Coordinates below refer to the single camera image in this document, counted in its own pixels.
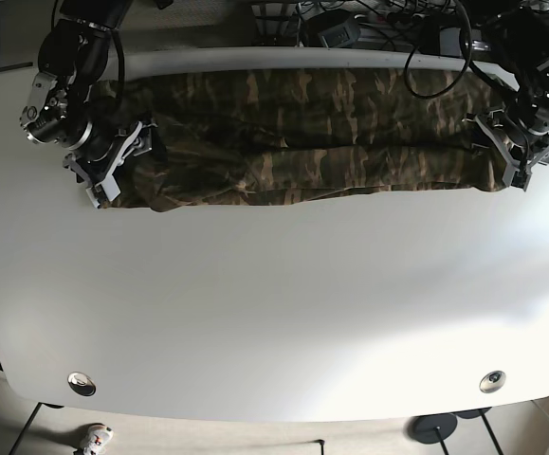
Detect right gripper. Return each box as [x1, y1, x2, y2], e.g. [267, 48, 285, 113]
[63, 120, 156, 209]

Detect black floor stand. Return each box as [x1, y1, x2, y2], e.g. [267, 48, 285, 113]
[406, 413, 458, 455]
[455, 408, 503, 455]

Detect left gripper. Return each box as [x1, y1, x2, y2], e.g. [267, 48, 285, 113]
[462, 109, 549, 191]

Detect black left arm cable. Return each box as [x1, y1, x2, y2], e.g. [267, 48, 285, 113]
[404, 0, 517, 100]

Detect left black floor stand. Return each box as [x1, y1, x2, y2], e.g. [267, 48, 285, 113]
[406, 413, 458, 455]

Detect table cable grommet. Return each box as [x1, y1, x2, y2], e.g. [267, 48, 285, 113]
[67, 372, 97, 397]
[479, 370, 506, 394]

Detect camouflage T-shirt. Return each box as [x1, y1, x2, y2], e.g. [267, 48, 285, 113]
[113, 68, 505, 212]

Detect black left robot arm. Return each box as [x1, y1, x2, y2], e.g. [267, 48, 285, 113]
[457, 1, 549, 190]

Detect white orange shoe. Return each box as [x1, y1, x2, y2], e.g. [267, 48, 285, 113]
[79, 424, 114, 455]

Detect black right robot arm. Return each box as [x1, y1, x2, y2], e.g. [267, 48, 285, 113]
[20, 0, 156, 209]

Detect right black floor stand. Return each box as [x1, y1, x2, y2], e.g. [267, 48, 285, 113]
[455, 408, 503, 455]

